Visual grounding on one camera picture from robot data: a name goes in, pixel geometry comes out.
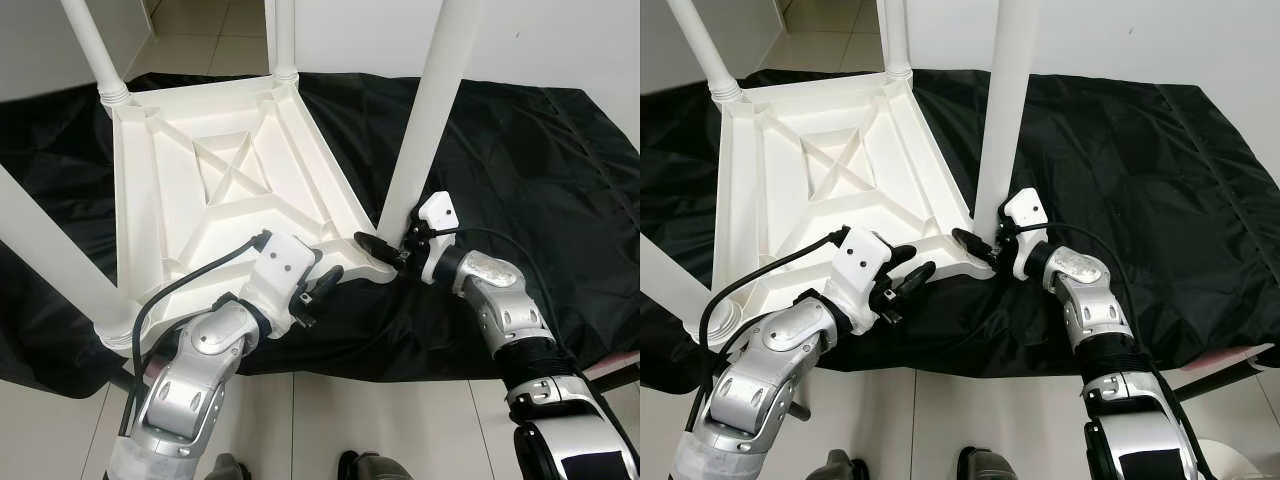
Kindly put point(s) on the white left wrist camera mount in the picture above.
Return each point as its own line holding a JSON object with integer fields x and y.
{"x": 862, "y": 258}
{"x": 280, "y": 262}

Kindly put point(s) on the grey robot left foot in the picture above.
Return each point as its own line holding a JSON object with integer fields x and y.
{"x": 845, "y": 467}
{"x": 228, "y": 470}

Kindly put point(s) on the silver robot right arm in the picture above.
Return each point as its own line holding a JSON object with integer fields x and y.
{"x": 1090, "y": 295}
{"x": 505, "y": 300}

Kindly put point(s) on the white tapered plastic table leg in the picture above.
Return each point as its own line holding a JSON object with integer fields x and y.
{"x": 1005, "y": 100}
{"x": 95, "y": 50}
{"x": 430, "y": 100}
{"x": 670, "y": 285}
{"x": 50, "y": 250}
{"x": 705, "y": 50}
{"x": 283, "y": 35}
{"x": 895, "y": 35}

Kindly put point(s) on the white round object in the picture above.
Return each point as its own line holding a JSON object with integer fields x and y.
{"x": 1225, "y": 465}

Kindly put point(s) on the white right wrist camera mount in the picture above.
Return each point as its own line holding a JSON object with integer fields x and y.
{"x": 438, "y": 212}
{"x": 1025, "y": 208}

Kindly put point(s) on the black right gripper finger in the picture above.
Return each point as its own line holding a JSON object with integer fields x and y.
{"x": 972, "y": 246}
{"x": 380, "y": 250}

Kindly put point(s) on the black cloth table cover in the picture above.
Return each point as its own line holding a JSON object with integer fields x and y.
{"x": 560, "y": 180}
{"x": 1180, "y": 200}

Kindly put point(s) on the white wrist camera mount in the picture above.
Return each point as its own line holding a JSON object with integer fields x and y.
{"x": 862, "y": 258}
{"x": 1025, "y": 208}
{"x": 280, "y": 262}
{"x": 438, "y": 212}

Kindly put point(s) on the dark robot right foot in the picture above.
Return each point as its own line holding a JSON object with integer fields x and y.
{"x": 988, "y": 466}
{"x": 375, "y": 468}

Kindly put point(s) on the white plastic children table top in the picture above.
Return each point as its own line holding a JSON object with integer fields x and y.
{"x": 170, "y": 200}
{"x": 770, "y": 200}

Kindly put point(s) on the black metal table leg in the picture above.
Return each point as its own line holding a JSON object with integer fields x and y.
{"x": 615, "y": 380}
{"x": 1220, "y": 378}
{"x": 797, "y": 410}

